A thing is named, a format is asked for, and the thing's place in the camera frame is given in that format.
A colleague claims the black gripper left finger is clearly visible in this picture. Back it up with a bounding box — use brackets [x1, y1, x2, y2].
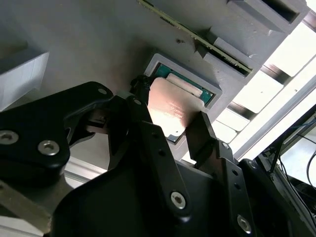
[0, 75, 195, 223]

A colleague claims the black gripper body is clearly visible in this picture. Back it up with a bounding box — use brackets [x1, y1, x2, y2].
[48, 159, 234, 237]

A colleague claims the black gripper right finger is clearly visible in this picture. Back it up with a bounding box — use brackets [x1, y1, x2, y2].
[185, 111, 309, 237]

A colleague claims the silver CPU green board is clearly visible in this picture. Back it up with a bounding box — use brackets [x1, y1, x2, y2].
[147, 63, 214, 149]

